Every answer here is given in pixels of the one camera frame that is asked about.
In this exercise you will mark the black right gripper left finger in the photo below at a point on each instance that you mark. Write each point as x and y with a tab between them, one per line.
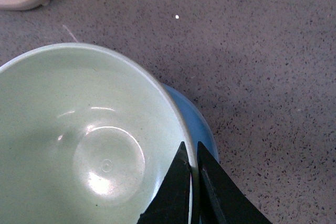
171	204

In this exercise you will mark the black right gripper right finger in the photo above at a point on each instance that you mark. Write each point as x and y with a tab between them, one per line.
215	197

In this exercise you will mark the green plastic bowl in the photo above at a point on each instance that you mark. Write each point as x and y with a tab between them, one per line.
87	136

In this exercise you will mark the blue plastic bowl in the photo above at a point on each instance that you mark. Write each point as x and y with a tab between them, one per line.
197	125

